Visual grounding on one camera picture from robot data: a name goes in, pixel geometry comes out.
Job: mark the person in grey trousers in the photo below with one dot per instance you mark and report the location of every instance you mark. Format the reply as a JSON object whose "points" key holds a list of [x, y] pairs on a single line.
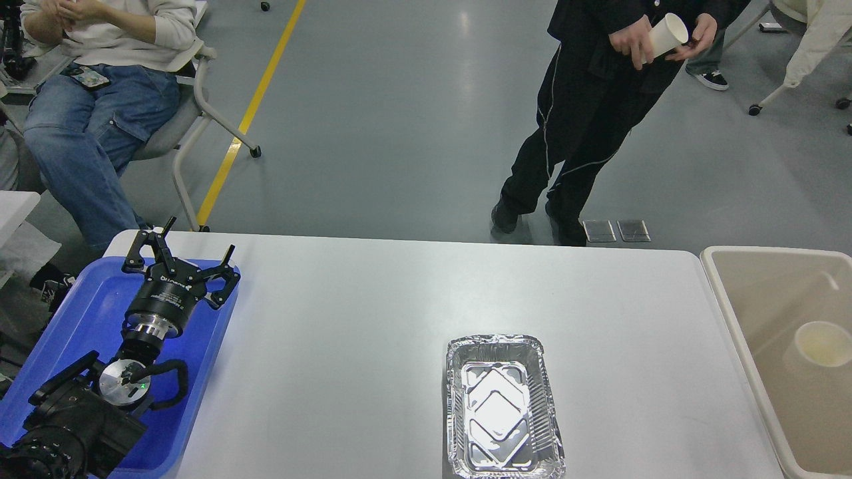
{"points": [[705, 67]]}

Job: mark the floor outlet plate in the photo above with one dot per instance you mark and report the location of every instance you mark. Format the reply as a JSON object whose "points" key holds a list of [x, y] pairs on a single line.
{"points": [[634, 231], [599, 231]]}

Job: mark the paper cup in person's hands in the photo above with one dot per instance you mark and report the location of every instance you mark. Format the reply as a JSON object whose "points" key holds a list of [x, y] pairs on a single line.
{"points": [[670, 32]]}

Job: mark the small white side table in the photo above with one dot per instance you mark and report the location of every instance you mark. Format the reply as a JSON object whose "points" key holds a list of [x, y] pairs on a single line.
{"points": [[15, 207]]}

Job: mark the aluminium foil tray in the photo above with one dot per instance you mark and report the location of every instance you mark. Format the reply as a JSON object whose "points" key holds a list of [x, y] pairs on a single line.
{"points": [[500, 418]]}

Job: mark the standing person in black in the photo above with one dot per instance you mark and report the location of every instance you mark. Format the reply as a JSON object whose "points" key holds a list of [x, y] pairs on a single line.
{"points": [[601, 82]]}

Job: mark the grey office chair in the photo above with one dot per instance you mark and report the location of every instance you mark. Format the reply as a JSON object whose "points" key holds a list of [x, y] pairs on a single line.
{"points": [[190, 120]]}

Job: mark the right floor outlet plate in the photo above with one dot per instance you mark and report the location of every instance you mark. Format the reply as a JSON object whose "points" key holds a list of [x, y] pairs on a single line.
{"points": [[634, 231]]}

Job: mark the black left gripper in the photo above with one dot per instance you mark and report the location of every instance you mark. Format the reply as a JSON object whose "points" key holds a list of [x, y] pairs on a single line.
{"points": [[164, 298]]}

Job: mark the white paper cup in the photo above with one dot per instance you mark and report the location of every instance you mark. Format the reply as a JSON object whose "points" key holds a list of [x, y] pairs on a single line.
{"points": [[818, 359]]}

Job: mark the seated person in jeans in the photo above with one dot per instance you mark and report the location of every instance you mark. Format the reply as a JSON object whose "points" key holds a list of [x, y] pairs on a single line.
{"points": [[84, 125]]}

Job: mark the left floor outlet plate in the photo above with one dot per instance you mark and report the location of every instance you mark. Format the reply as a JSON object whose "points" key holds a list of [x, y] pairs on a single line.
{"points": [[599, 231]]}

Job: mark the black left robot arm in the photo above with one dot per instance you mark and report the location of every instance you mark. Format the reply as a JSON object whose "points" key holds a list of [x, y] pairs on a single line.
{"points": [[113, 386]]}

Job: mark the beige plastic bin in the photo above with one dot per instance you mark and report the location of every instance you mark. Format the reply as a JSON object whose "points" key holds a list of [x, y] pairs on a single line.
{"points": [[765, 294]]}

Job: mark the black equipment at left edge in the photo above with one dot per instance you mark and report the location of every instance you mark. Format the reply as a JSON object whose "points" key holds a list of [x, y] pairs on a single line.
{"points": [[16, 64]]}

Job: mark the blue plastic tray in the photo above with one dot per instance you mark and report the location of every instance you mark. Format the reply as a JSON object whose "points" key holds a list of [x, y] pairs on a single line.
{"points": [[90, 319]]}

